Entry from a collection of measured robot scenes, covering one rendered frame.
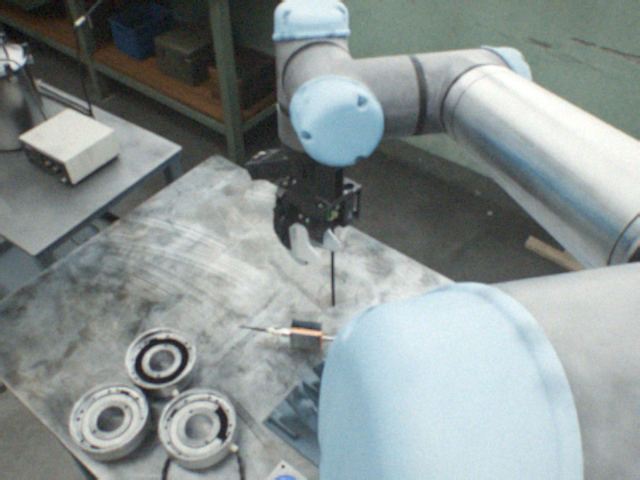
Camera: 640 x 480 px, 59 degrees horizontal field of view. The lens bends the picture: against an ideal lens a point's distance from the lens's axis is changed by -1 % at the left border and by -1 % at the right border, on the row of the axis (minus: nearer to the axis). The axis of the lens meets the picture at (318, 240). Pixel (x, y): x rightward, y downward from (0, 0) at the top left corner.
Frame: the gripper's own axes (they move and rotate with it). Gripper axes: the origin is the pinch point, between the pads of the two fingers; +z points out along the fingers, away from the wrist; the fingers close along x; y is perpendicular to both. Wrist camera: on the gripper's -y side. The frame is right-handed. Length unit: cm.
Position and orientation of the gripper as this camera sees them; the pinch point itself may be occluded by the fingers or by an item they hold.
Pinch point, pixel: (301, 254)
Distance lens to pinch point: 81.4
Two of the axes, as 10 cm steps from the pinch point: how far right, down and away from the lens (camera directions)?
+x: 6.9, -4.8, 5.4
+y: 7.3, 4.6, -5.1
